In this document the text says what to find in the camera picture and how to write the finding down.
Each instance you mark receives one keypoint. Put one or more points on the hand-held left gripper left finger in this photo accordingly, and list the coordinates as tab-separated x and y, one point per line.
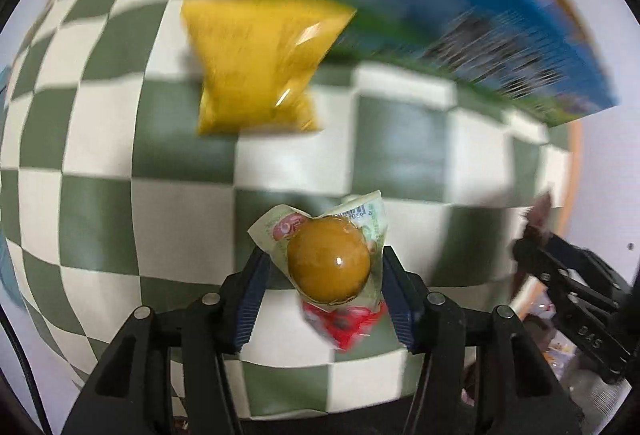
252	295

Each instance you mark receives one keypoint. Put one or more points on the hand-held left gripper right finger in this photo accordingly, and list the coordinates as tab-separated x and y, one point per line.
397	300

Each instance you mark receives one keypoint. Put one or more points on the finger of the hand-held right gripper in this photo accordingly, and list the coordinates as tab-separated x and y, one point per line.
585	255
540	262

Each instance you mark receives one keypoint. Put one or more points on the braised egg packet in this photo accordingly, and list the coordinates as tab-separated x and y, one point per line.
330	262

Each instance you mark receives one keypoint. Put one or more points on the printed cardboard box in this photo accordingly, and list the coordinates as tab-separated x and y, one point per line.
425	0

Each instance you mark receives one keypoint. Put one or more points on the green white checkered blanket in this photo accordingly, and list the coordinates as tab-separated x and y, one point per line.
125	140

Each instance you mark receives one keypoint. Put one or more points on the yellow snack packet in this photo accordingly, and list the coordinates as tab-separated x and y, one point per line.
255	65

